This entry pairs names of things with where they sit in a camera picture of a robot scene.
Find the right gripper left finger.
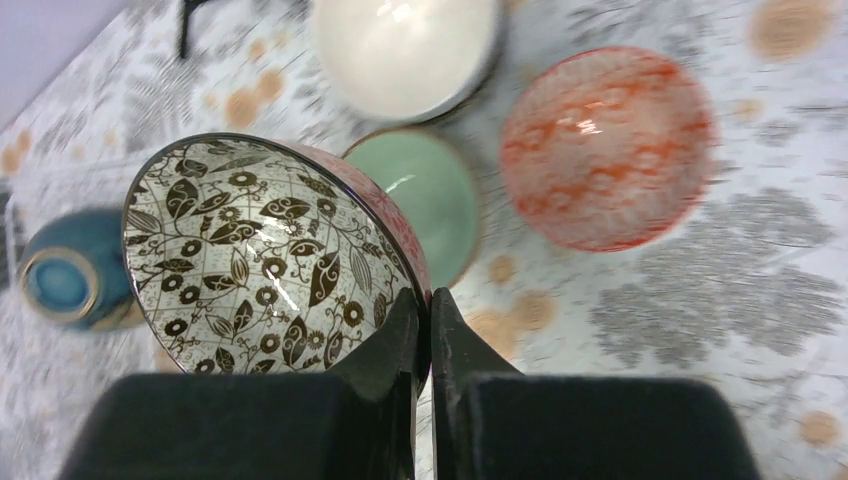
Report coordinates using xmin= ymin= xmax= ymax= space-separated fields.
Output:
xmin=331 ymin=288 xmax=420 ymax=479

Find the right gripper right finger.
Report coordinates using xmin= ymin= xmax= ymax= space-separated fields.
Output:
xmin=430 ymin=287 xmax=524 ymax=479

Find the light green celadon bowl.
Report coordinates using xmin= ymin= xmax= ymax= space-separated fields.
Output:
xmin=343 ymin=127 xmax=482 ymax=288

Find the pink floral bowl leaf interior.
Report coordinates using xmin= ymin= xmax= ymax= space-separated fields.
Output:
xmin=123 ymin=133 xmax=432 ymax=374

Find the red orange patterned bowl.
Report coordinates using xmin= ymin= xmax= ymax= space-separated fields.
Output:
xmin=498 ymin=46 xmax=717 ymax=252

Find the white ribbed bowl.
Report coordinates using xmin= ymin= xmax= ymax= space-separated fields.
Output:
xmin=309 ymin=0 xmax=505 ymax=124

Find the dark teal floral bowl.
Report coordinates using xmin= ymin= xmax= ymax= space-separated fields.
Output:
xmin=16 ymin=207 xmax=145 ymax=332

